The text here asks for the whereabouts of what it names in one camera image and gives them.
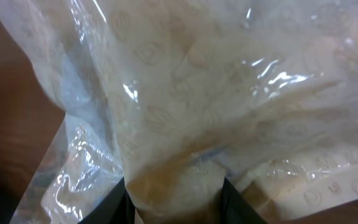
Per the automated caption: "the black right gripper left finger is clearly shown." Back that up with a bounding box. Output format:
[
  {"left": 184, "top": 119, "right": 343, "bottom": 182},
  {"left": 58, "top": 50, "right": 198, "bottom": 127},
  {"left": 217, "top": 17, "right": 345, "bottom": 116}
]
[{"left": 79, "top": 178, "right": 135, "bottom": 224}]

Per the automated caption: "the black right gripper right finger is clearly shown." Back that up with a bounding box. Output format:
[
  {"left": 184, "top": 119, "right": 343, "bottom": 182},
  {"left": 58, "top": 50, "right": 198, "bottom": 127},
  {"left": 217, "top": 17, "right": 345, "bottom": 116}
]
[{"left": 219, "top": 178, "right": 267, "bottom": 224}]

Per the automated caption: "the clear plastic bag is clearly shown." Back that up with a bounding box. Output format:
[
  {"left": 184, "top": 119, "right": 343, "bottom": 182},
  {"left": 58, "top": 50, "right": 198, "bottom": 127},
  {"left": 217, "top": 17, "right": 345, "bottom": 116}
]
[{"left": 0, "top": 0, "right": 358, "bottom": 223}]

